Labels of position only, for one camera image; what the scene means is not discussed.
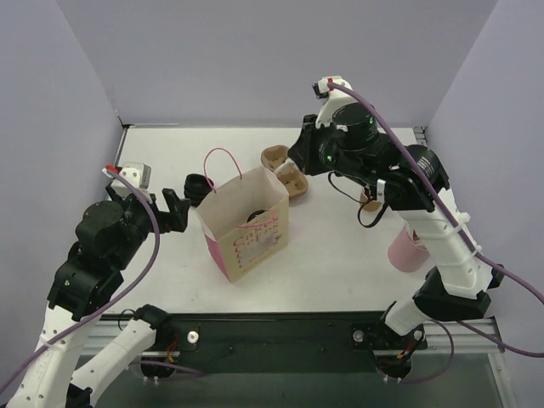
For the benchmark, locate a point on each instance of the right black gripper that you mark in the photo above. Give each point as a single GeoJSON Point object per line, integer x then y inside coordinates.
{"type": "Point", "coordinates": [308, 142]}

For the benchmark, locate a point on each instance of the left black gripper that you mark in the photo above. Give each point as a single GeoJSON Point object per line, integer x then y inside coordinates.
{"type": "Point", "coordinates": [157, 213]}

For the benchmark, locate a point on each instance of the white straw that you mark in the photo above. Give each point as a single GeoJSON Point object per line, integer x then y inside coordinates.
{"type": "Point", "coordinates": [287, 165]}

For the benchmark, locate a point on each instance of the cream and pink paper bag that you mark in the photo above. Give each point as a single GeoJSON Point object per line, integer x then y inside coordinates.
{"type": "Point", "coordinates": [245, 221]}

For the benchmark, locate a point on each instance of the black cup lid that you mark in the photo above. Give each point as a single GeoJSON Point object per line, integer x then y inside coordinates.
{"type": "Point", "coordinates": [255, 214]}

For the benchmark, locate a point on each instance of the stack of brown paper cups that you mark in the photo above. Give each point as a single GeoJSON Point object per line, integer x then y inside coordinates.
{"type": "Point", "coordinates": [369, 205]}

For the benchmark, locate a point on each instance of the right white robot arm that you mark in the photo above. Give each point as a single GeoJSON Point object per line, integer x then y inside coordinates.
{"type": "Point", "coordinates": [410, 181]}

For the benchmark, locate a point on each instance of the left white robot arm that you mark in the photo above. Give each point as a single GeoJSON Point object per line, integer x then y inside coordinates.
{"type": "Point", "coordinates": [85, 286]}

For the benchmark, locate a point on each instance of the brown pulp cup carrier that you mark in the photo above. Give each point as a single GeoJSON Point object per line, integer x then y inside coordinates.
{"type": "Point", "coordinates": [295, 181]}

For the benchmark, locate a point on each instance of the stack of black lids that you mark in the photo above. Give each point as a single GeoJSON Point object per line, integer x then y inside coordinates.
{"type": "Point", "coordinates": [196, 188]}

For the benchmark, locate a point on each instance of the pink cup with straws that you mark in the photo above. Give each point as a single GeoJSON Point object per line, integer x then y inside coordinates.
{"type": "Point", "coordinates": [407, 253]}

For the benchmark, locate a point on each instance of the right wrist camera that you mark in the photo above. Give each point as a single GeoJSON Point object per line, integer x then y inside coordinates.
{"type": "Point", "coordinates": [332, 99]}

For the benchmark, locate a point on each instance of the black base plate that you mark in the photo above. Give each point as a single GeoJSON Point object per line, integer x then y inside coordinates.
{"type": "Point", "coordinates": [279, 343]}

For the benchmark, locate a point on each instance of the aluminium frame rail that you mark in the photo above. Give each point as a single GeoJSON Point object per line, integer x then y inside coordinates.
{"type": "Point", "coordinates": [466, 341]}

